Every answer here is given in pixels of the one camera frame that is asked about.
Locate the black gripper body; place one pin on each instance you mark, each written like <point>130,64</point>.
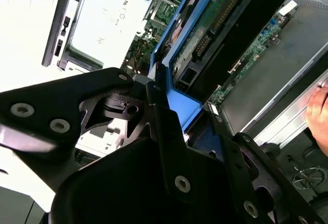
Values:
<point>115,195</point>

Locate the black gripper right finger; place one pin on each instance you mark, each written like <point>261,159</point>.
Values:
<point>238,162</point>

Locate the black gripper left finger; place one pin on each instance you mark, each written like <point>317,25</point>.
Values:
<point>64,98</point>

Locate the hard disk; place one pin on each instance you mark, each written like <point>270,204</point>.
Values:
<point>184,101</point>

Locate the person's hand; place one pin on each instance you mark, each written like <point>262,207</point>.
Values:
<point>319,116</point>

